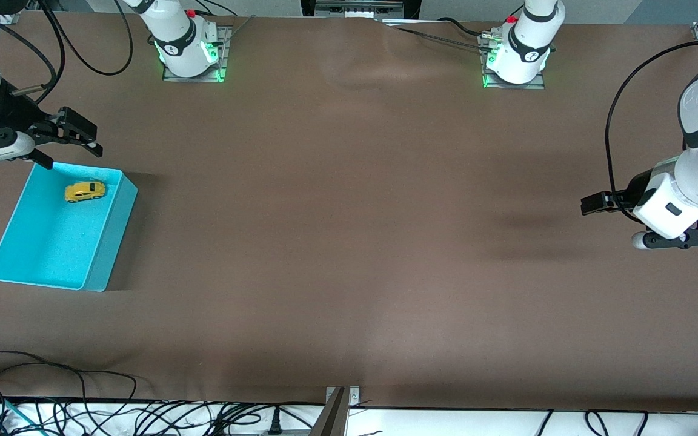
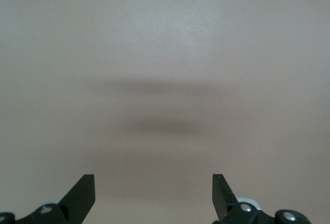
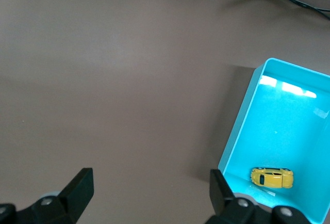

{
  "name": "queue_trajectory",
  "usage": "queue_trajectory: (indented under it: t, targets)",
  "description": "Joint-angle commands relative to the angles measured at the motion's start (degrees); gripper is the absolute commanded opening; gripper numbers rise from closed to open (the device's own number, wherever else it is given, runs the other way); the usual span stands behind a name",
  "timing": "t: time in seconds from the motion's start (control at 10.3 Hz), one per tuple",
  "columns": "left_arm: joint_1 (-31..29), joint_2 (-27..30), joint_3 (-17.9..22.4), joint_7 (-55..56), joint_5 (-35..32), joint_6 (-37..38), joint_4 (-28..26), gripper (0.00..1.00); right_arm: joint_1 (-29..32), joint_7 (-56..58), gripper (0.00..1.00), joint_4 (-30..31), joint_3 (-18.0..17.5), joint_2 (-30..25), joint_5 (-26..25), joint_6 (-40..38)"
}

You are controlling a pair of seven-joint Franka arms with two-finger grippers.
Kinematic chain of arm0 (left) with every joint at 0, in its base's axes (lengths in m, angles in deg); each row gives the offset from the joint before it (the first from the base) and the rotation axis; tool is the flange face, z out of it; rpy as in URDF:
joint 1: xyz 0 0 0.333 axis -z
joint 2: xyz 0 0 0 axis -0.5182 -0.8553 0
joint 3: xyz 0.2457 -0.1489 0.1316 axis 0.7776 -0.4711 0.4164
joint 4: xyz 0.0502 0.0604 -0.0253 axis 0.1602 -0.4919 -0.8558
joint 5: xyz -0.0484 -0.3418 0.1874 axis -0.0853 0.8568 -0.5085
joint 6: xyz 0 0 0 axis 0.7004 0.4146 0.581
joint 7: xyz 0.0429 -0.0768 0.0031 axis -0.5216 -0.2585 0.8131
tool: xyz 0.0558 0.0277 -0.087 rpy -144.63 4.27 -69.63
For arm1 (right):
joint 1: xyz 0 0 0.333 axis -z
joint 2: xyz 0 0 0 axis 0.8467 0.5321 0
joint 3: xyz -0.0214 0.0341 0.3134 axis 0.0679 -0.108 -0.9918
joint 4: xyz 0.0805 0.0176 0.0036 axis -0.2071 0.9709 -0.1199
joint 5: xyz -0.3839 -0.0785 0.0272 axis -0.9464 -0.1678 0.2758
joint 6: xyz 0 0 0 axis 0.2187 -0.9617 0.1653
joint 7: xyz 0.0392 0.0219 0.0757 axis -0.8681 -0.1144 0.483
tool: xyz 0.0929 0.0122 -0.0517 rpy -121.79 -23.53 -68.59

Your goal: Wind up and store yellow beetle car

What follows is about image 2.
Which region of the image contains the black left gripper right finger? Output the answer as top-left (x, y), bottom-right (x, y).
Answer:
top-left (212, 174), bottom-right (310, 224)

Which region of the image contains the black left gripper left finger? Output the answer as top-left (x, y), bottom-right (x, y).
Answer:
top-left (0, 174), bottom-right (96, 224)

